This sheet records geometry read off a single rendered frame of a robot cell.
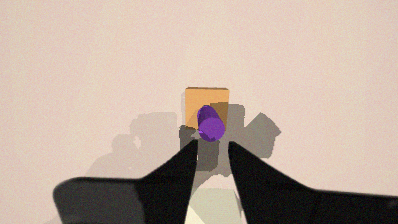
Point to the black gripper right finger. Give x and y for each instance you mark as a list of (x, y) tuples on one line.
[(268, 196)]

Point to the purple marker cap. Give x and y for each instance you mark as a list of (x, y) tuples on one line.
[(210, 126)]

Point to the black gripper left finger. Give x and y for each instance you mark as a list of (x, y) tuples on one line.
[(160, 197)]

